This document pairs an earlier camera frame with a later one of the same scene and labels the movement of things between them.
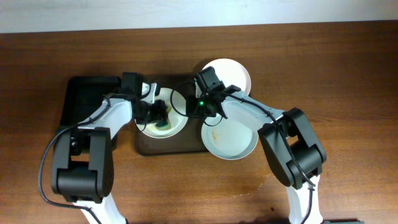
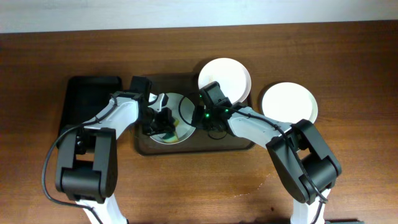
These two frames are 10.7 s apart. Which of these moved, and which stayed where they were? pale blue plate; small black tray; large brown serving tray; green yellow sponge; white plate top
Moved: pale blue plate; green yellow sponge
Stayed: white plate top; small black tray; large brown serving tray
